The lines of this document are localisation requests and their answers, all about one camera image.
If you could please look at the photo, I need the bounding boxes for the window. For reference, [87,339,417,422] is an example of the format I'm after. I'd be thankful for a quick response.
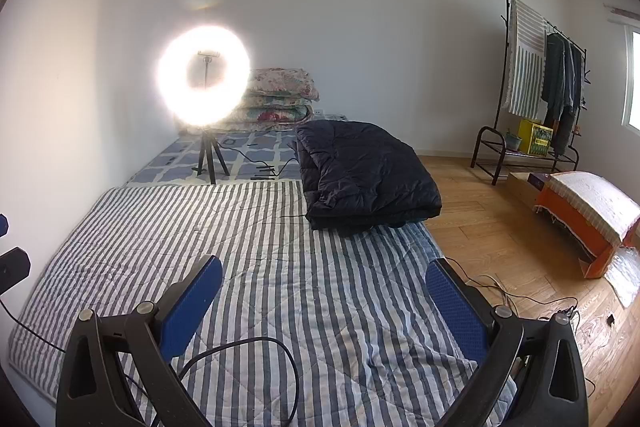
[621,26,640,131]

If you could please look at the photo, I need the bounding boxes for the black tripod stand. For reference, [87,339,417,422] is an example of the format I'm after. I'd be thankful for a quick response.
[192,126,231,186]

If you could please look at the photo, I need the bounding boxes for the dark hanging clothes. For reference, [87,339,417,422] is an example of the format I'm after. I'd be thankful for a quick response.
[540,31,587,158]

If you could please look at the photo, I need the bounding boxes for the stack of floral quilts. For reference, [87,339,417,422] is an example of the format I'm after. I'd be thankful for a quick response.
[220,67,321,132]

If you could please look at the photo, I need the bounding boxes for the floor cables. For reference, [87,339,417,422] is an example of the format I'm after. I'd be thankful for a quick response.
[447,273,597,400]

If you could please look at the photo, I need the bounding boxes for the cardboard box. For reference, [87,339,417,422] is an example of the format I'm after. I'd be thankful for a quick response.
[506,171,552,208]

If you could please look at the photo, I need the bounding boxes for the striped hanging towel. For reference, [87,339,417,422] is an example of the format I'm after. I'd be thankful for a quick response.
[502,0,549,120]

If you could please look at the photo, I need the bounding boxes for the striped blanket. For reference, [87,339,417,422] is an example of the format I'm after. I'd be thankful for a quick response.
[7,179,518,427]

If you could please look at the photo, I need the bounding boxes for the black clothes rack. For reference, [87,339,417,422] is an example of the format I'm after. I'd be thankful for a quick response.
[470,0,594,186]

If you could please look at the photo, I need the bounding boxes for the thin black cable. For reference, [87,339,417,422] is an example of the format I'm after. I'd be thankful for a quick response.
[0,297,67,354]

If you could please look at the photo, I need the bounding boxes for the yellow box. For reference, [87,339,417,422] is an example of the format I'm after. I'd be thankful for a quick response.
[517,118,555,156]

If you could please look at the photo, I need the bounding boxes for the silver bubble wrap sheet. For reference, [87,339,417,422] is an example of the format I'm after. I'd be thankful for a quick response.
[602,246,640,309]

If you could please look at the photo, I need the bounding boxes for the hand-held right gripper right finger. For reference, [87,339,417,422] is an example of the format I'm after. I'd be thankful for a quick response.
[425,258,589,427]

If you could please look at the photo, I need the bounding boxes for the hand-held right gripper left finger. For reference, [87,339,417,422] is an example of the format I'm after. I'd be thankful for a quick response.
[56,255,224,427]

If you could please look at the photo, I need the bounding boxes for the white knitted cloth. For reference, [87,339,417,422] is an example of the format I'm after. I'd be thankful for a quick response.
[546,170,640,249]

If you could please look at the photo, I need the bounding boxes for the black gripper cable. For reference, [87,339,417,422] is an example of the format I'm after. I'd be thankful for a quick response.
[176,336,301,427]

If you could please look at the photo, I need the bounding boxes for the orange box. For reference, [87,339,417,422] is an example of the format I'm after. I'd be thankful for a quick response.
[532,172,640,280]

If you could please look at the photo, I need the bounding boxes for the ring light cable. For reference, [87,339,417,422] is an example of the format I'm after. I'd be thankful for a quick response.
[219,141,302,181]

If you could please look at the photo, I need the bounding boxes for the phone holder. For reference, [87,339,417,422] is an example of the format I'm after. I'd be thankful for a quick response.
[197,50,221,92]

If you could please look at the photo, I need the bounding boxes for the navy puffer jacket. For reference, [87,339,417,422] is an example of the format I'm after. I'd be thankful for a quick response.
[294,120,443,238]

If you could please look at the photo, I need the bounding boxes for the blue tile-patterned blanket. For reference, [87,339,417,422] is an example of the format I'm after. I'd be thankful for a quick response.
[124,129,307,186]

